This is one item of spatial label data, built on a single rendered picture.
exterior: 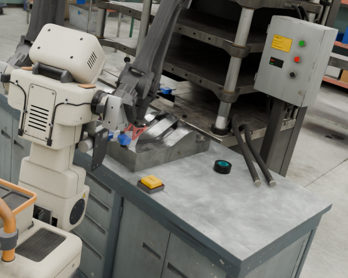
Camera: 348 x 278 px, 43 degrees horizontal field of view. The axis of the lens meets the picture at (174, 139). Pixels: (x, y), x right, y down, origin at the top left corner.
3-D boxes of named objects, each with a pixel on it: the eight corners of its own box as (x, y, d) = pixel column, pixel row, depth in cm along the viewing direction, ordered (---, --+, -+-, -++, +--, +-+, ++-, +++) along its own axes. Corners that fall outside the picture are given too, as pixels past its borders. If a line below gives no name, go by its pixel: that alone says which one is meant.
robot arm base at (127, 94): (99, 95, 145) (131, 105, 142) (110, 77, 149) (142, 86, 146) (104, 111, 152) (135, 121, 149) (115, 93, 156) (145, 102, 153)
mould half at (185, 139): (133, 172, 187) (138, 144, 182) (96, 148, 202) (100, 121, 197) (208, 150, 223) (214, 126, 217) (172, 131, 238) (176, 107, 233)
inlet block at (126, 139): (111, 149, 180) (115, 137, 178) (104, 142, 183) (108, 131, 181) (135, 147, 190) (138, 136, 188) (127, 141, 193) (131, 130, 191)
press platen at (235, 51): (237, 85, 230) (246, 49, 222) (89, 25, 306) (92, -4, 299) (311, 74, 289) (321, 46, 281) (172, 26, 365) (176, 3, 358)
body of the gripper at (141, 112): (133, 114, 190) (139, 99, 188) (148, 126, 185) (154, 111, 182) (122, 114, 185) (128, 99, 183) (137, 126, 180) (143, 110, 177)
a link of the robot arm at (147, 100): (138, 90, 178) (151, 96, 177) (143, 87, 184) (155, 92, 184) (132, 105, 180) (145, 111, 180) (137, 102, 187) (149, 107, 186)
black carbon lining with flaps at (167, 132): (137, 149, 192) (141, 129, 189) (114, 135, 202) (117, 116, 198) (190, 136, 217) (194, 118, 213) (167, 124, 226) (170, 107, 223)
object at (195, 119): (219, 149, 245) (222, 138, 242) (82, 76, 321) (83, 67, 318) (294, 127, 304) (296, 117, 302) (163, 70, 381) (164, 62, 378)
